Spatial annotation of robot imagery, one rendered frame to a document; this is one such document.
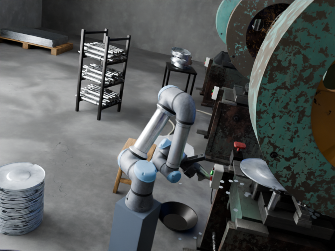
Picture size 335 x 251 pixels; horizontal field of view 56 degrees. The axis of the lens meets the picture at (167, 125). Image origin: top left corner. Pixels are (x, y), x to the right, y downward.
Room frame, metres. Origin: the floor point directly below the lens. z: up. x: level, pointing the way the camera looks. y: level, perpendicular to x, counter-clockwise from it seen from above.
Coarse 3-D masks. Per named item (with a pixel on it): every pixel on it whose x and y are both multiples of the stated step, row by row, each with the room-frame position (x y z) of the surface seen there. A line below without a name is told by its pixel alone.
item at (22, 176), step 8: (0, 168) 1.56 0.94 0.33; (8, 168) 1.58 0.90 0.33; (16, 168) 1.60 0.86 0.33; (24, 168) 1.61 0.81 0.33; (32, 168) 1.63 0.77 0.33; (40, 168) 1.65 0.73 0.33; (0, 176) 1.49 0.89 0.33; (8, 176) 1.50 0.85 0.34; (16, 176) 1.51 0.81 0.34; (24, 176) 1.53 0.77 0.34; (32, 176) 1.55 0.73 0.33; (40, 176) 1.57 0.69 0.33; (0, 184) 1.42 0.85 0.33; (8, 184) 1.44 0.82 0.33; (16, 184) 1.45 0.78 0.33; (24, 184) 1.46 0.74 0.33; (32, 184) 1.48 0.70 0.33
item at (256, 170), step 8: (248, 160) 1.46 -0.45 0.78; (256, 160) 1.48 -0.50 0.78; (248, 168) 1.37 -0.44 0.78; (256, 168) 1.39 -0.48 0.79; (264, 168) 1.40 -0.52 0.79; (248, 176) 1.28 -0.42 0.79; (256, 176) 1.30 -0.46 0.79; (264, 176) 1.31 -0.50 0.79; (272, 176) 1.33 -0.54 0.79; (264, 184) 1.23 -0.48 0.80; (272, 184) 1.26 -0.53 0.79; (280, 184) 1.27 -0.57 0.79
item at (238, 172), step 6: (234, 162) 1.41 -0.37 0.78; (240, 162) 1.42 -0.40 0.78; (234, 168) 1.35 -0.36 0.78; (240, 168) 1.36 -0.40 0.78; (234, 174) 1.31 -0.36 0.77; (240, 174) 1.30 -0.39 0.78; (252, 180) 1.40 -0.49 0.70; (252, 186) 1.37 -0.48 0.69; (258, 186) 1.31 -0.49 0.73; (264, 186) 1.31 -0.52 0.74; (252, 192) 1.33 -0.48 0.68; (258, 192) 1.31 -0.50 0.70; (270, 192) 1.31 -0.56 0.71; (252, 198) 1.32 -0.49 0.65
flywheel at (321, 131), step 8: (320, 88) 0.97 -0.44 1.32; (320, 96) 0.97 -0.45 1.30; (328, 96) 0.97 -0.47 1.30; (320, 104) 0.97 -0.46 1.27; (328, 104) 0.97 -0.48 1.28; (312, 112) 0.97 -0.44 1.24; (320, 112) 0.97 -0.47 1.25; (328, 112) 0.97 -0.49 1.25; (312, 120) 0.97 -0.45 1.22; (320, 120) 0.97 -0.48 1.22; (328, 120) 0.97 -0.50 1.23; (312, 128) 0.97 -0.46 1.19; (320, 128) 0.97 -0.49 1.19; (328, 128) 0.97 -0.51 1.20; (320, 136) 0.97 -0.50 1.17; (328, 136) 0.97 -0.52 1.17; (320, 144) 0.97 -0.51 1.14; (328, 144) 0.97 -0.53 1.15; (328, 152) 0.97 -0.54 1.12; (328, 160) 0.96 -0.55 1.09
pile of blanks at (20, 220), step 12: (0, 192) 1.39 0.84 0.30; (12, 192) 1.39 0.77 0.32; (24, 192) 1.42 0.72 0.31; (36, 192) 1.48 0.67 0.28; (0, 204) 1.40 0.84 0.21; (12, 204) 1.39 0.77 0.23; (24, 204) 1.43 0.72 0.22; (36, 204) 1.48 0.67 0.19; (0, 216) 1.39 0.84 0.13; (12, 216) 1.39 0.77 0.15; (24, 216) 1.42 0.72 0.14; (36, 216) 1.49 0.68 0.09; (0, 228) 1.39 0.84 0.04; (12, 228) 1.39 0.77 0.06; (24, 228) 1.43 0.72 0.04
